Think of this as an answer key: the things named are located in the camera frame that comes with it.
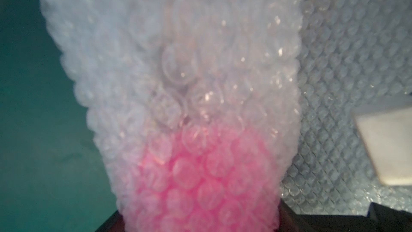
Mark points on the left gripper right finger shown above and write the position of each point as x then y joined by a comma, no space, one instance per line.
291,222

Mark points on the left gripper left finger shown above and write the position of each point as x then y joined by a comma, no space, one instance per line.
114,223

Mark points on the white tape dispenser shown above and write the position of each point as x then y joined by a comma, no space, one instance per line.
385,128

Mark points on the clear bubble wrap sheet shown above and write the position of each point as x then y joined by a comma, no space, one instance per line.
292,70

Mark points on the pink plastic wine glass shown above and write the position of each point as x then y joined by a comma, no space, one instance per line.
230,186

